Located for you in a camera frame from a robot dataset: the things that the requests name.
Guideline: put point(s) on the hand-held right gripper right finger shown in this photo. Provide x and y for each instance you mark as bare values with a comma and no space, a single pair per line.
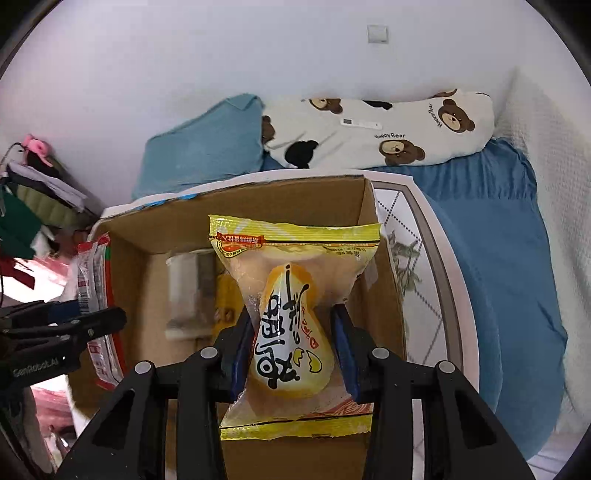
344,350

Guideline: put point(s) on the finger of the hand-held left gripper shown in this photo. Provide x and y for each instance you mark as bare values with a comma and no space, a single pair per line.
97,323
64,310

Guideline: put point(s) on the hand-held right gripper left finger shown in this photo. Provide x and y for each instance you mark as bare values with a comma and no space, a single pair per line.
242,357

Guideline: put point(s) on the red white snack packet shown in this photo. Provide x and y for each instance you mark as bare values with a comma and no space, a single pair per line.
90,277

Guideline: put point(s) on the yellow clear bread packet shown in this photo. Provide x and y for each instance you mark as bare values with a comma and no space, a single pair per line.
286,332

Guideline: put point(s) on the cardboard box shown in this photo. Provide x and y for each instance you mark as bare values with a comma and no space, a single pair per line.
286,203

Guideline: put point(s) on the white wafer packet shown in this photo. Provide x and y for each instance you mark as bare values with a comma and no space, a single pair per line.
184,286

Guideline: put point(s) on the dark green garment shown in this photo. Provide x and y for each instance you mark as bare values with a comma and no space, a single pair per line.
18,226

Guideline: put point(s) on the olive padded jacket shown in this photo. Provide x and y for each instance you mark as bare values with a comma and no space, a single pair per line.
55,207

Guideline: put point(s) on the grey white garment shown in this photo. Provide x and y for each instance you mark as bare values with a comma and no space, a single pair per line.
41,177

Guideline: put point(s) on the pink plush toy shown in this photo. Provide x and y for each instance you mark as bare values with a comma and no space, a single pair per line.
37,146

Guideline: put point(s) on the blue bedsheet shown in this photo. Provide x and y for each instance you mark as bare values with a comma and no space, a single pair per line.
498,258

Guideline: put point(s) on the blue pillow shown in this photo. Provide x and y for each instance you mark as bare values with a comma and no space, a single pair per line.
194,147

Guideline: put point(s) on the bear print pillow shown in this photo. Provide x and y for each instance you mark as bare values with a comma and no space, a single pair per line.
351,143

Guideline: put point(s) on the white textured blanket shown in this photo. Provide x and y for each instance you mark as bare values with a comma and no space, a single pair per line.
563,184

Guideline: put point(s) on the white wall switch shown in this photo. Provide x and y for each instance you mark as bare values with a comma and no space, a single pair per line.
377,33

